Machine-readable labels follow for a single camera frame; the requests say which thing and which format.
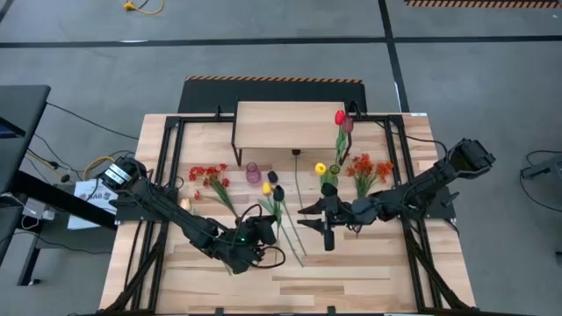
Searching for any black floor cable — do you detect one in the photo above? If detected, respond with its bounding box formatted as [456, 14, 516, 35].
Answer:
[46, 101, 140, 140]

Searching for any black tulip with bare stem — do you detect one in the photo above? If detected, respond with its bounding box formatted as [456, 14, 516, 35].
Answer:
[292, 148, 304, 210]

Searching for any red artificial tulip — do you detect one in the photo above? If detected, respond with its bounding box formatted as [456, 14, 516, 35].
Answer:
[334, 109, 348, 170]

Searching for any hazard-striped floor strip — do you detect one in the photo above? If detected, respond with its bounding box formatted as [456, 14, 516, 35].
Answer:
[403, 0, 562, 9]

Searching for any wooden shelf with black legs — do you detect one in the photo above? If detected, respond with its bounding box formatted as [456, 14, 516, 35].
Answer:
[231, 100, 352, 167]

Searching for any black metal table frame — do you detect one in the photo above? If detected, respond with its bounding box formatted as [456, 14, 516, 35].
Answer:
[101, 104, 480, 316]

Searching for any black cable to right arm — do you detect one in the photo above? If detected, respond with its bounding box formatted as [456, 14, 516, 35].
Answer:
[366, 104, 451, 159]

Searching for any grey power box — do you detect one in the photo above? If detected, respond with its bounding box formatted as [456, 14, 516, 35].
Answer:
[21, 197, 56, 220]

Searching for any yellow floor cable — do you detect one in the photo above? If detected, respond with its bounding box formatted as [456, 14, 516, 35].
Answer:
[122, 0, 165, 16]

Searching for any yellow coiled cable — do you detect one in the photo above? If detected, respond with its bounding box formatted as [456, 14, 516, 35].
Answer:
[83, 155, 116, 177]

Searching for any white paper sheet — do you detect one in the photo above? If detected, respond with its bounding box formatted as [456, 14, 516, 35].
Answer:
[68, 177, 122, 232]

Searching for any black desk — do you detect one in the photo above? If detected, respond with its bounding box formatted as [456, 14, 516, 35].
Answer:
[0, 84, 119, 287]

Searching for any black hazard-striped floor mat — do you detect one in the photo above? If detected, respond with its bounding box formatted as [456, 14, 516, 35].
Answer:
[177, 75, 368, 114]

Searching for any grey floor device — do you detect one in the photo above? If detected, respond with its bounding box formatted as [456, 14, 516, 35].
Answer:
[521, 157, 562, 180]

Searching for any dark device with blue screen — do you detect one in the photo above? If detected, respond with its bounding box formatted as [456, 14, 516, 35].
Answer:
[0, 116, 26, 140]

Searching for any mauve artificial tulip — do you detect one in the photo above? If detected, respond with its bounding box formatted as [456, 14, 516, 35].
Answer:
[340, 117, 355, 170]

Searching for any cream artificial tulip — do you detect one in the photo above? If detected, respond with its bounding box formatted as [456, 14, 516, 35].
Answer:
[179, 197, 233, 277]

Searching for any purple glass vase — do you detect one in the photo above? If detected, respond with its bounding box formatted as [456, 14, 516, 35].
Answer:
[245, 162, 263, 184]

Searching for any black artificial tulip with leaves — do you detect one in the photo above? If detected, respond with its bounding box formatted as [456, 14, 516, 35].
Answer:
[267, 170, 308, 258]
[271, 184, 286, 241]

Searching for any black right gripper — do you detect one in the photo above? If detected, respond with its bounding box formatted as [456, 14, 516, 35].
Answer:
[297, 183, 366, 252]

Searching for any red artificial flower bunch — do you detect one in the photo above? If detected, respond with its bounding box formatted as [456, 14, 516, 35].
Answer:
[188, 162, 241, 219]

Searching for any orange artificial flower bunch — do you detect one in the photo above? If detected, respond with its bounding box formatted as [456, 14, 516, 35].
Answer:
[345, 153, 395, 201]

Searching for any green glass vase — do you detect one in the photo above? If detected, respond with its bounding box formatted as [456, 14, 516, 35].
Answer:
[324, 164, 342, 188]

